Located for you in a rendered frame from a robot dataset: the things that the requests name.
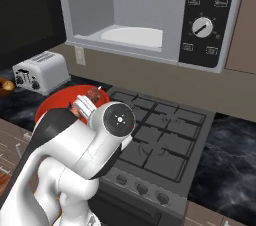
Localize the red bowl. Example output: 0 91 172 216
34 84 111 128

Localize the beige wall socket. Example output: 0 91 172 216
73 45 87 67

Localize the black gas hob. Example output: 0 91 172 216
105 86 217 199

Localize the black microwave door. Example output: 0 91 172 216
0 0 67 71

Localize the white microwave dial knob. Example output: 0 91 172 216
191 16 214 39

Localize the grey microwave oven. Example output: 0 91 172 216
55 0 250 75

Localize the beige drawer cupboard run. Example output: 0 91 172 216
0 117 36 198

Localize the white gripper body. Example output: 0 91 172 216
72 94 101 120

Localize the microwave start button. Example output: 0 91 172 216
205 45 220 56

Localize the dark grey oven front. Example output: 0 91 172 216
87 167 188 226

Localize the white microwave turntable plate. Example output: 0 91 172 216
99 26 164 50

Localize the beige base cupboard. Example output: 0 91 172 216
182 200 256 226

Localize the silver toaster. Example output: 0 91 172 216
12 50 72 97

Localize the brown round food item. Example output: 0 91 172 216
0 76 17 98

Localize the brown kebab skewer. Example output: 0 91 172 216
86 86 103 103

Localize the grey hob knob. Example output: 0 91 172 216
115 173 128 186
156 191 171 206
135 182 150 196

